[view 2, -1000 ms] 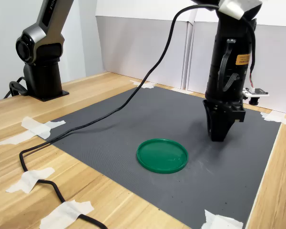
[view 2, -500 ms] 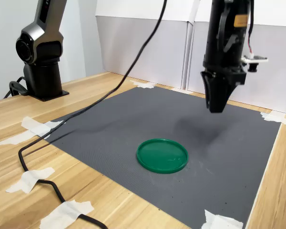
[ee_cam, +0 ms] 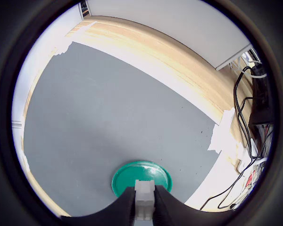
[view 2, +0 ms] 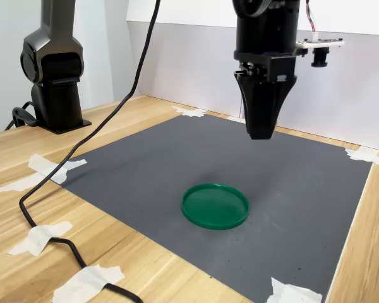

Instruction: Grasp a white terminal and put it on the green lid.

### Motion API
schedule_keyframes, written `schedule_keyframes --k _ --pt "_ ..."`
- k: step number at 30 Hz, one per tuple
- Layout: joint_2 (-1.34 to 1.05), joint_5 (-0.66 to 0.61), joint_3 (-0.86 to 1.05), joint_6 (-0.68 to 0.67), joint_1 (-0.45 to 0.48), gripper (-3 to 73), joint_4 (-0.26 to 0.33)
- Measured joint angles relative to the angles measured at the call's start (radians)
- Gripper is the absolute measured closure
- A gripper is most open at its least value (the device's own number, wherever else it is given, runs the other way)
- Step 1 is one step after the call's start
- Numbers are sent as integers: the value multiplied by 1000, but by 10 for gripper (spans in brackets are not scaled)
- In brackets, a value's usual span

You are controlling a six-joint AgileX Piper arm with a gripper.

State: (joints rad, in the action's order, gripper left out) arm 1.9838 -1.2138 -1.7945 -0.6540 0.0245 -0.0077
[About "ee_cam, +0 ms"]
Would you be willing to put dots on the small white plastic terminal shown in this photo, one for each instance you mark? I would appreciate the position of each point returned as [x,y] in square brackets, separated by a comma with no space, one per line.
[144,200]

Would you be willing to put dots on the round green lid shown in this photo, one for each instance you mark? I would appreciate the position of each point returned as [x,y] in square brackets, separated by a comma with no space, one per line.
[132,174]

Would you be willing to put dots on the small red object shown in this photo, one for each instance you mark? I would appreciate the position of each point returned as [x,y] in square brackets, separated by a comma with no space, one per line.
[251,179]

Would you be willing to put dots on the white tape piece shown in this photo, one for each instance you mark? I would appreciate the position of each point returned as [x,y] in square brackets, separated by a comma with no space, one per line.
[220,136]
[63,47]

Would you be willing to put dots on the dark grey mat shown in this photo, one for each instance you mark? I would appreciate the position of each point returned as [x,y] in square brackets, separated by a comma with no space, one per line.
[96,106]

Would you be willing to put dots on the long white tape strip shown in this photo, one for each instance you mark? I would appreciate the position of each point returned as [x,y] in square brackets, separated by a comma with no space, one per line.
[169,87]

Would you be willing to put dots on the black power adapter box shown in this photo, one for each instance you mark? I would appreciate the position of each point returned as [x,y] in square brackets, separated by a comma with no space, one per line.
[261,99]

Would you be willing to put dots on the white partition panel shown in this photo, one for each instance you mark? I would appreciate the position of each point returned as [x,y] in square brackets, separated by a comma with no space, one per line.
[167,21]

